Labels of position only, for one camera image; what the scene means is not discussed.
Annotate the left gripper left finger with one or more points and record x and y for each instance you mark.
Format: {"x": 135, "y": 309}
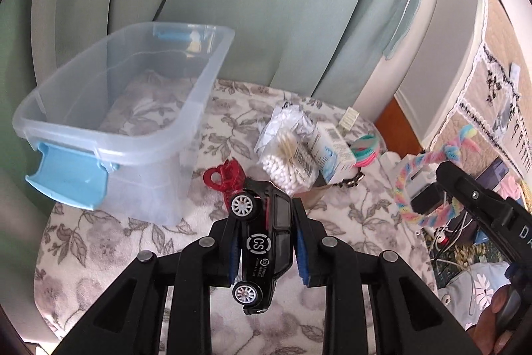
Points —
{"x": 127, "y": 318}

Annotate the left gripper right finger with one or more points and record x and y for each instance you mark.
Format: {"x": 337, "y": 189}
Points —
{"x": 408, "y": 318}

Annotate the rainbow braided headband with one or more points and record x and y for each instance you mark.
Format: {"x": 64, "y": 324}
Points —
{"x": 418, "y": 196}

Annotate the black beaded headband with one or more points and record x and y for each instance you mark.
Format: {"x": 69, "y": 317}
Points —
{"x": 351, "y": 182}

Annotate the black toy car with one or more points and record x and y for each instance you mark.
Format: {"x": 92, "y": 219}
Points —
{"x": 264, "y": 213}

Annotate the red hair claw clip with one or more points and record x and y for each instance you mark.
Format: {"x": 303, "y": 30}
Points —
{"x": 226, "y": 177}

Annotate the small white blue carton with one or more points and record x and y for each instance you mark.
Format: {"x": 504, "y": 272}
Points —
{"x": 332, "y": 154}

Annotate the bag of cotton swabs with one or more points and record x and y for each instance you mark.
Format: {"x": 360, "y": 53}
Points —
{"x": 283, "y": 152}

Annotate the person's right hand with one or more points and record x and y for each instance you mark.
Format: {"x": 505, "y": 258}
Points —
{"x": 491, "y": 334}

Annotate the floral grey table cloth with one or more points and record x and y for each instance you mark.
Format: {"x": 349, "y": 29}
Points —
{"x": 82, "y": 252}

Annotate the white power strip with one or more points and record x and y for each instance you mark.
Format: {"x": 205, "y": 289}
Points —
{"x": 399, "y": 167}

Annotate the beige quilted lace cover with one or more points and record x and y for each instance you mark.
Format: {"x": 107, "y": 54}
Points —
{"x": 494, "y": 97}

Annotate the clear plastic storage bin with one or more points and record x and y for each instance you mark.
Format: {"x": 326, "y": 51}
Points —
{"x": 118, "y": 126}

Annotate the white comb piece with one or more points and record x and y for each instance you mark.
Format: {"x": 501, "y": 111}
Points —
{"x": 348, "y": 119}

